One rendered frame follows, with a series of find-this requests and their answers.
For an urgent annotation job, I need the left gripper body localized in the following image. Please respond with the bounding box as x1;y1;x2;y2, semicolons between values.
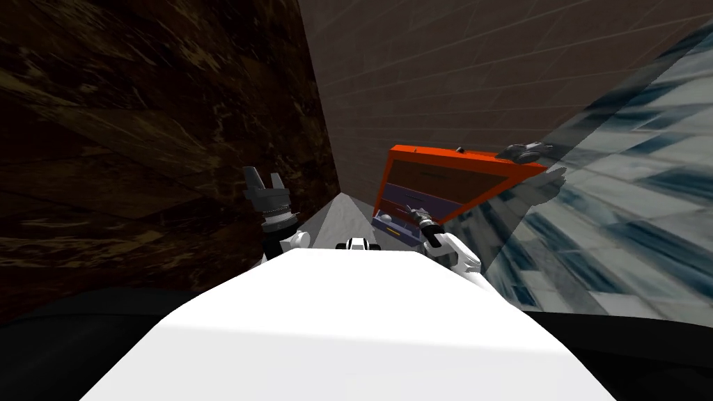
244;186;292;215

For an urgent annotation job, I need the purple drawer front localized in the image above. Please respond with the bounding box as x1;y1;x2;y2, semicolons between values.
379;183;464;221

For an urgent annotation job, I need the purple open drawer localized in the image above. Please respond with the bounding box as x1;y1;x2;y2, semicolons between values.
371;208;428;247

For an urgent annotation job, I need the brown drawer front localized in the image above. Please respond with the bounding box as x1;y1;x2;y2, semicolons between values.
386;158;510;206

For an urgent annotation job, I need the orange drawer cabinet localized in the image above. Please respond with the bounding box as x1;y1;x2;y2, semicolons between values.
371;144;549;247

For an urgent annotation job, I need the dark grey lumpy object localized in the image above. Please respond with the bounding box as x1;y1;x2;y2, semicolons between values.
495;141;555;166

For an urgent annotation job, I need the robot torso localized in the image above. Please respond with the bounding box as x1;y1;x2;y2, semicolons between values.
80;236;616;401

